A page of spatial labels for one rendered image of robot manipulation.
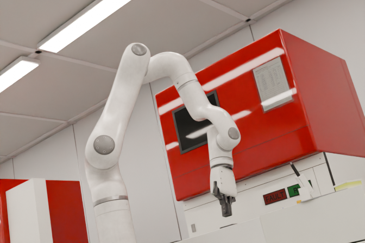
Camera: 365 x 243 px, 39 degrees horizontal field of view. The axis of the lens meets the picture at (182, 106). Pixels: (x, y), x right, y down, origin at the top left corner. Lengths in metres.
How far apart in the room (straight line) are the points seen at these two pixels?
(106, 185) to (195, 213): 0.99
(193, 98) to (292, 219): 0.59
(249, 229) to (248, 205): 0.75
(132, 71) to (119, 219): 0.53
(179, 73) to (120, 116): 0.30
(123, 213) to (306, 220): 0.58
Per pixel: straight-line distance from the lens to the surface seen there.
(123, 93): 1.88
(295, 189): 2.36
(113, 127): 1.80
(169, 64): 1.98
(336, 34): 4.05
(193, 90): 1.94
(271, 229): 1.70
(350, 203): 1.58
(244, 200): 2.50
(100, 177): 1.85
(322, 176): 2.30
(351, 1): 4.07
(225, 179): 1.85
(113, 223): 1.72
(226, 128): 1.83
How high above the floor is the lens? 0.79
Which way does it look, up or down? 19 degrees up
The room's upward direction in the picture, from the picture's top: 13 degrees counter-clockwise
